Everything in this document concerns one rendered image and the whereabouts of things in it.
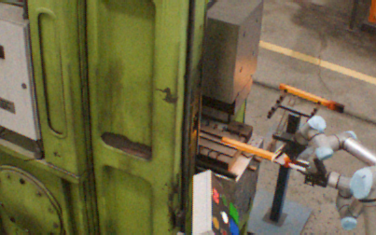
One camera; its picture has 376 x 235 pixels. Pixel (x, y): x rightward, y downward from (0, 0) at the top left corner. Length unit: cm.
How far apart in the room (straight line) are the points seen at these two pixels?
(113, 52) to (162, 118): 35
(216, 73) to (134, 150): 51
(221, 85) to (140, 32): 45
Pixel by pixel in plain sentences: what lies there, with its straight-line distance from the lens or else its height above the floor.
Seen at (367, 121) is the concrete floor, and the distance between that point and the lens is 512.
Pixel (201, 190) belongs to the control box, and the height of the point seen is 118.
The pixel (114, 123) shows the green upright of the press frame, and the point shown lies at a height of 122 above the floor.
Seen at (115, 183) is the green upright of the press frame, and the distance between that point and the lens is 310.
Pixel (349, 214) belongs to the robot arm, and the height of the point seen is 94.
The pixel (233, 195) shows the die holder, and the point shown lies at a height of 82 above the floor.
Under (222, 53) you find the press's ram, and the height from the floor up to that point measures 161.
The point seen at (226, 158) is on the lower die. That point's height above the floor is 98.
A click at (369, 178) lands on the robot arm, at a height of 138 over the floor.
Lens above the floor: 301
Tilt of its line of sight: 40 degrees down
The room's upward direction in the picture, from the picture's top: 4 degrees clockwise
